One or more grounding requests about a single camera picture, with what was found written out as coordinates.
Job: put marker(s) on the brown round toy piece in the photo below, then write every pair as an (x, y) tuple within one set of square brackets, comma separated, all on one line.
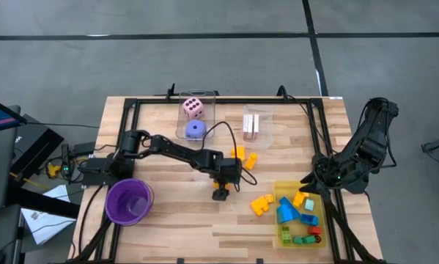
[(318, 239)]

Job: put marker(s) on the purple plastic bucket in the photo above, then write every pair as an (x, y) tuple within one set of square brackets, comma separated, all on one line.
[(129, 201)]

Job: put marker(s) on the black power strip green light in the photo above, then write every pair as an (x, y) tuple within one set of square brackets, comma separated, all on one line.
[(65, 161)]

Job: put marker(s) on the pink foam dice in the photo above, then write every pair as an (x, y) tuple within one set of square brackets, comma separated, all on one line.
[(193, 108)]

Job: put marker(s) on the light green toy brick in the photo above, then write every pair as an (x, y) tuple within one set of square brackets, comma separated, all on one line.
[(286, 235)]

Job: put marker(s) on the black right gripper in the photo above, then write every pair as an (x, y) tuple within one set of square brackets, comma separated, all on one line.
[(325, 170)]

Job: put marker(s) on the purple foam dice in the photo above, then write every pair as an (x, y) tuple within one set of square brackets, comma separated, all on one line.
[(196, 130)]

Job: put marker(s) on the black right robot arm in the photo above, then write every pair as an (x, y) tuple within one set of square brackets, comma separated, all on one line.
[(365, 154)]

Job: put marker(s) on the small green toy brick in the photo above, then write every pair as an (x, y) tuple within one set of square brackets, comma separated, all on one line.
[(310, 239)]

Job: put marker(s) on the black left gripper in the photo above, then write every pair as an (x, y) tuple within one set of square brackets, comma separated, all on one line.
[(226, 169)]

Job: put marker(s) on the white paper sheets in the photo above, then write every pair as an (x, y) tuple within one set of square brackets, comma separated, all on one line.
[(47, 223)]

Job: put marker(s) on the long green toy brick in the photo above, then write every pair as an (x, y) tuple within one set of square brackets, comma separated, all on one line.
[(299, 240)]

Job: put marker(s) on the light teal toy brick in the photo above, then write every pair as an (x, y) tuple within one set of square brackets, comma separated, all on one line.
[(309, 204)]

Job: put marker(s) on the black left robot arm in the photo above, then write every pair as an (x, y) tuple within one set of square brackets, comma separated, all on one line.
[(168, 150)]

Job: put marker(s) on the shallow clear plastic container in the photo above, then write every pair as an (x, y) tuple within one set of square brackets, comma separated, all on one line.
[(266, 128)]

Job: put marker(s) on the black computer case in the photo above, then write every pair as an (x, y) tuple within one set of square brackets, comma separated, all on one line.
[(36, 139)]

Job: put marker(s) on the blue cloud-shaped toy brick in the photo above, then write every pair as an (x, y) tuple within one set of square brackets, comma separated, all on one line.
[(287, 214)]

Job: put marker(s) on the blue toy brick plate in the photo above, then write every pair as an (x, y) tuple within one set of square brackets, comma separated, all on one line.
[(285, 201)]

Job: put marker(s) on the yellow translucent plastic bin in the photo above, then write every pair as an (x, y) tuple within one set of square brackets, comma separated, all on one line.
[(296, 229)]

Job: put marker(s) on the tall clear plastic container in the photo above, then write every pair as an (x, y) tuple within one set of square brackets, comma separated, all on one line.
[(182, 124)]

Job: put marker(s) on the red toy brick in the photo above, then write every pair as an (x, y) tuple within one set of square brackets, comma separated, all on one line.
[(315, 230)]

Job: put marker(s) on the black metal beam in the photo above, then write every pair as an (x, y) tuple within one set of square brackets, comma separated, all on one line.
[(39, 203)]

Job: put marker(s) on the small yellow toy brick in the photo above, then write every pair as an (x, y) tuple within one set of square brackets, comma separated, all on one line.
[(269, 198)]

